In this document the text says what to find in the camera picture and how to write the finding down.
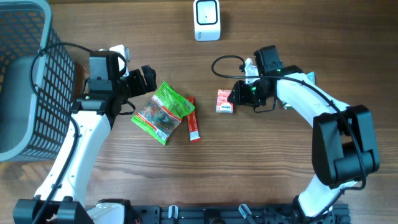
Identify orange red small box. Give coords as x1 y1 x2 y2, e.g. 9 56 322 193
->
216 90 233 114

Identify green snack bag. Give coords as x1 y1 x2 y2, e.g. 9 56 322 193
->
131 81 195 145

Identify light blue wet wipes pack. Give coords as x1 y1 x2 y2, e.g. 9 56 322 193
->
307 72 316 85

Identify red stick packet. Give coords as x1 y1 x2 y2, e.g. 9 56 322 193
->
187 109 201 142

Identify green white gum box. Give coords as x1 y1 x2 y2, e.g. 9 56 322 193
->
282 102 292 110

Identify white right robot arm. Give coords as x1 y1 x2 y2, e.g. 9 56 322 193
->
228 45 380 223

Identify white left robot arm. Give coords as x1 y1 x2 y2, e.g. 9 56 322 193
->
13 50 157 223

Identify white barcode scanner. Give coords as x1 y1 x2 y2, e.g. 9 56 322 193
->
193 0 221 42

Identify dark grey plastic basket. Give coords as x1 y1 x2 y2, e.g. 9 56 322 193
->
1 0 76 161

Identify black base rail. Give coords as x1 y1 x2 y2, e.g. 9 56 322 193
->
130 203 351 224

